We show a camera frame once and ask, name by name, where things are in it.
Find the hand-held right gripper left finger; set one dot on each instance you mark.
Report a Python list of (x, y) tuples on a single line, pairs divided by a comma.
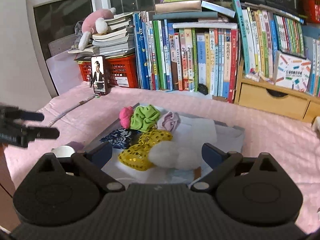
[(102, 155)]

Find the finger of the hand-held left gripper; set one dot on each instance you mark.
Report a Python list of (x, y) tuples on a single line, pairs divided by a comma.
[(32, 116), (47, 133)]

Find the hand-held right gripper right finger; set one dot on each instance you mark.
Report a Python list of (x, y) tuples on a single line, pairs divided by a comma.
[(212, 155)]

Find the grey box with white inside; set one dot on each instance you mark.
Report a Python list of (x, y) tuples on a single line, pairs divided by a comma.
[(225, 135)]

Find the navy patterned scrunchie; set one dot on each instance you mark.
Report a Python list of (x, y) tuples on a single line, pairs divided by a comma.
[(120, 137)]

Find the yellow sequin bow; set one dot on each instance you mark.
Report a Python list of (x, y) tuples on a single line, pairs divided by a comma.
[(140, 155)]

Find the white fluffy pom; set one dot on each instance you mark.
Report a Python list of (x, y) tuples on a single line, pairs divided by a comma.
[(167, 155)]

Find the pink scrunchie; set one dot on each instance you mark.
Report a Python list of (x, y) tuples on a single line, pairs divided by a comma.
[(126, 116)]

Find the lime green scrunchie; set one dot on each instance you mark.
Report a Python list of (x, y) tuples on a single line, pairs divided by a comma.
[(145, 117)]

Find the scribbled white paper cup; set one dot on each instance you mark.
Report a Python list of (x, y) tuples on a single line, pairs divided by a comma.
[(62, 151)]

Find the white folded tissue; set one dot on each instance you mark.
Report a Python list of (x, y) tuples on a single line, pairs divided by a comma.
[(200, 130)]

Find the white board panel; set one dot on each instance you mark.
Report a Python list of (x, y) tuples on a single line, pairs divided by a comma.
[(65, 75)]

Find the lilac scrunchie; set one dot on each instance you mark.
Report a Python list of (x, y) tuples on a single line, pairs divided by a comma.
[(168, 121)]

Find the pink tablecloth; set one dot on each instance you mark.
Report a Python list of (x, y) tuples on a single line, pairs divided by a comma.
[(275, 142)]

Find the black ink bottle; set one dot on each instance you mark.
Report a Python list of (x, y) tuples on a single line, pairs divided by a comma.
[(203, 89)]

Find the smartphone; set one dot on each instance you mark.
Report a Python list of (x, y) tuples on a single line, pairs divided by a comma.
[(98, 75)]

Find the wooden drawer organiser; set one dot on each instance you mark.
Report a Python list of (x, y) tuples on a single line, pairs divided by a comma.
[(272, 102)]

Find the red plastic crate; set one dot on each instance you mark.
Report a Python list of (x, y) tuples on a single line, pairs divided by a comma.
[(122, 67)]

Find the grey plush toy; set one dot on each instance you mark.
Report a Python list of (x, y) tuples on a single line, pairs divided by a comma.
[(78, 30)]

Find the row of tall children's books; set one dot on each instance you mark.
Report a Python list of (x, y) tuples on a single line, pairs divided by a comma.
[(175, 55)]

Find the stack of lying books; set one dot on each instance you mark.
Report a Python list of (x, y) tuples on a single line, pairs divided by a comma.
[(112, 40)]

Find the pink plush toy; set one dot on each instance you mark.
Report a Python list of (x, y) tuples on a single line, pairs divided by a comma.
[(92, 21)]

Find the pencil print box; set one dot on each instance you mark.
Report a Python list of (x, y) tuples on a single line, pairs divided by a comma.
[(292, 72)]

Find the row of slim colourful books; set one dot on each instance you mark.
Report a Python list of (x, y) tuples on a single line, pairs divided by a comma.
[(262, 42)]

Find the grey lying book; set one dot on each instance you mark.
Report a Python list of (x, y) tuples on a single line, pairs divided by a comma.
[(185, 15)]

